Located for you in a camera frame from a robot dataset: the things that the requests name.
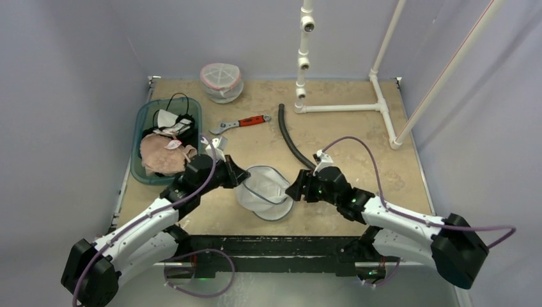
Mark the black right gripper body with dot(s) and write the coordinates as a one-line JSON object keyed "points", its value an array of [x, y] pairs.
{"points": [[305, 186]]}

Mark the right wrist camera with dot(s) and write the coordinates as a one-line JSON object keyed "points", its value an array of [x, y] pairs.
{"points": [[322, 160]]}

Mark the pink trimmed mesh laundry bag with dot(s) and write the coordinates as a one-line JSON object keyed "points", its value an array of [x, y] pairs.
{"points": [[222, 82]]}

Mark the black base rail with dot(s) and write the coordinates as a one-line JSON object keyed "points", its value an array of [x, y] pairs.
{"points": [[203, 256]]}

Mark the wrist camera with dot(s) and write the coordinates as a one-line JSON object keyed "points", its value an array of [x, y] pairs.
{"points": [[215, 147], [322, 160]]}

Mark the white PVC pipe frame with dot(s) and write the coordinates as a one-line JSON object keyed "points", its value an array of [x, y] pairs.
{"points": [[307, 25]]}

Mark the red handled adjustable wrench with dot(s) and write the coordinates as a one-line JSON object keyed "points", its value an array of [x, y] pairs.
{"points": [[254, 120]]}

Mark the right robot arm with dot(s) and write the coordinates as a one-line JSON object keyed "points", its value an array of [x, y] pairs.
{"points": [[447, 244]]}

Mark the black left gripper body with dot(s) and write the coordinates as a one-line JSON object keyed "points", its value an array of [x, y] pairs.
{"points": [[222, 176]]}

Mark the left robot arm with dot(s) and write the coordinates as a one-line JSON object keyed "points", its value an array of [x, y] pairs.
{"points": [[95, 271]]}

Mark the pink lace bra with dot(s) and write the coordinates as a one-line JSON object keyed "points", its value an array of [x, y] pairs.
{"points": [[164, 156]]}

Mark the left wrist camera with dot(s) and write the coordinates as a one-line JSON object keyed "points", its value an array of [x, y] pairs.
{"points": [[215, 147]]}

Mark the black bra in bin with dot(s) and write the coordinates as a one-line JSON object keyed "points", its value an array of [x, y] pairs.
{"points": [[174, 126]]}

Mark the white mesh laundry bag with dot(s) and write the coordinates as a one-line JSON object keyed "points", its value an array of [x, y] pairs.
{"points": [[264, 193]]}

